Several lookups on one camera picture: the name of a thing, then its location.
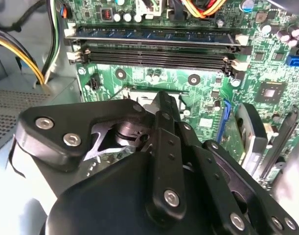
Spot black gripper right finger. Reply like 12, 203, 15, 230
166, 93, 299, 235

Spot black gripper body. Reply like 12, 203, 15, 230
39, 152, 230, 235

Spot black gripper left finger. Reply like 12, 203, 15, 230
15, 91, 188, 228

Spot metal socket cover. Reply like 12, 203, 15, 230
126, 88, 186, 111

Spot metal locking lever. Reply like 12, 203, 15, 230
111, 85, 190, 100

